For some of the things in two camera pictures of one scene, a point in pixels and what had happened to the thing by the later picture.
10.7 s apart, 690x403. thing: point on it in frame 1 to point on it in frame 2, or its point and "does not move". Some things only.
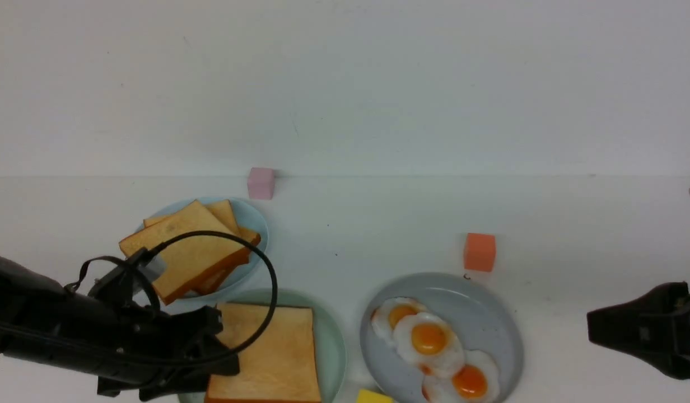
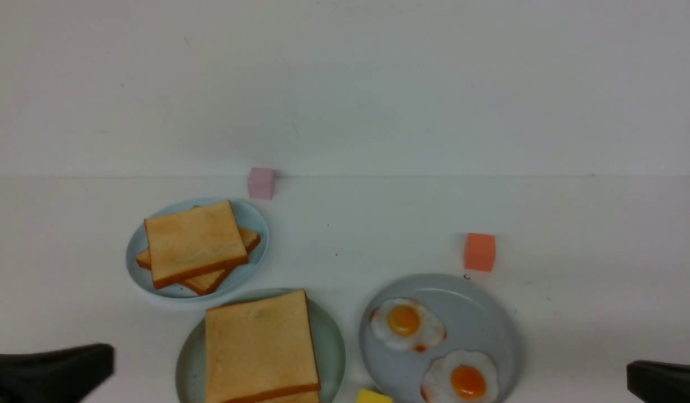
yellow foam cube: x=365 y=396 does not move
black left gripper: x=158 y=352 to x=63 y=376
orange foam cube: x=480 y=252 does not move
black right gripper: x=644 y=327 to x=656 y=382
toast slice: x=192 y=260 to x=261 y=349
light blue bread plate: x=246 y=216 does not move
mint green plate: x=330 y=337 does not move
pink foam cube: x=260 y=183 does not move
